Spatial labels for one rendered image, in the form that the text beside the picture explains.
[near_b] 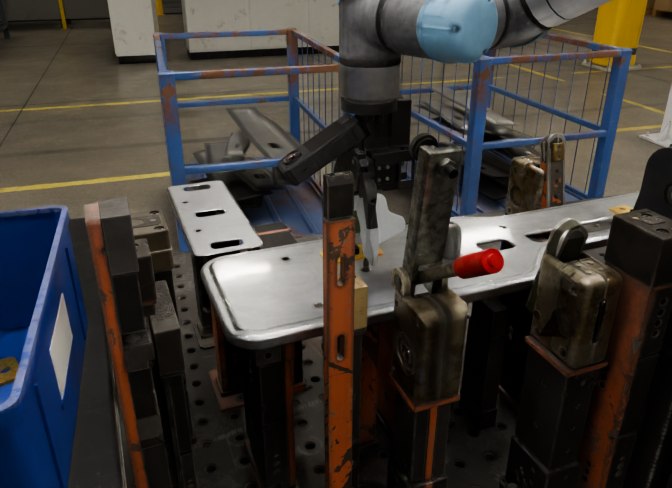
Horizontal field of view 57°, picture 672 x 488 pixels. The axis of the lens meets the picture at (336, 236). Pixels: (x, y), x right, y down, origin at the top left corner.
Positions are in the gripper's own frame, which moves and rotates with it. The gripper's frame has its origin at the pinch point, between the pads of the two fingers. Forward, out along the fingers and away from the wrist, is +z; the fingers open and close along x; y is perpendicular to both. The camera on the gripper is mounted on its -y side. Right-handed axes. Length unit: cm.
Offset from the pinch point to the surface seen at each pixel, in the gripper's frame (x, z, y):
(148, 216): 9.7, -4.6, -25.5
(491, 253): -30.5, -13.0, -0.1
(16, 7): 1186, 58, -123
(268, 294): -6.0, 1.5, -13.7
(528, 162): 12.9, -2.9, 38.8
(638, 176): 213, 101, 297
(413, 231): -19.9, -10.9, -1.8
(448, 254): -6.0, 0.9, 11.7
